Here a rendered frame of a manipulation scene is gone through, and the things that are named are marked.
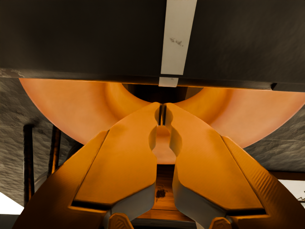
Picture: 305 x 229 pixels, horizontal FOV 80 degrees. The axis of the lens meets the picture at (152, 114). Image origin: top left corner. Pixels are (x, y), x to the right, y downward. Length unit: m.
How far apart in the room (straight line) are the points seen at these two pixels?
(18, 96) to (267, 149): 0.41
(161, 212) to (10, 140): 0.34
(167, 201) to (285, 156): 0.30
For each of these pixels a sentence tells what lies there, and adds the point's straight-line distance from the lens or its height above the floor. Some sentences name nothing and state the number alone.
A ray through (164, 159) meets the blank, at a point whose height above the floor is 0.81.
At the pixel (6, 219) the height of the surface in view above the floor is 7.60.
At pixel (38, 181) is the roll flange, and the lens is 0.35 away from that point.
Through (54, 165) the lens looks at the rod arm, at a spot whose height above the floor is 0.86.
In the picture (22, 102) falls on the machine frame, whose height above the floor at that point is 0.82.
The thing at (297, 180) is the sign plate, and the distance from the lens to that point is 0.54.
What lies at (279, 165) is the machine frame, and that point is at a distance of 0.50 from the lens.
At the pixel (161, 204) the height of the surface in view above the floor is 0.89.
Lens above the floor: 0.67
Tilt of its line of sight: 47 degrees up
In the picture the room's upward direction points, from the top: 177 degrees counter-clockwise
